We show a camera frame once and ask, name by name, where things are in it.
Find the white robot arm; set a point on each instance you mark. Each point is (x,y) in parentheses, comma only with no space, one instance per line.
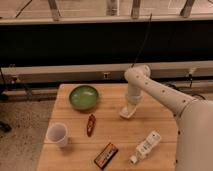
(194,118)

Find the green bowl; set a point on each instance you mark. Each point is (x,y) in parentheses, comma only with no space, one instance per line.
(83,97)

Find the brown snack bar packet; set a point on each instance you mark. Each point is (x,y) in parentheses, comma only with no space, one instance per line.
(105,156)

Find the white plastic bottle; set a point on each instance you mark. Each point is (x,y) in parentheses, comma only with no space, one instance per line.
(145,147)

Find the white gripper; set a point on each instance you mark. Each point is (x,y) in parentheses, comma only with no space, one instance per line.
(133,95)

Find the white baseboard rail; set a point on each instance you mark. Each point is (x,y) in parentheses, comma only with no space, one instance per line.
(102,72)

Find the white plastic cup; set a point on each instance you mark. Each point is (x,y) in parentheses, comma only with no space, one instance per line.
(57,133)

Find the red chili pepper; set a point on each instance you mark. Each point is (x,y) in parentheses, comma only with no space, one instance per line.
(91,125)

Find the white sponge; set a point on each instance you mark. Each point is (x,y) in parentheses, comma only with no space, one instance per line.
(128,111)

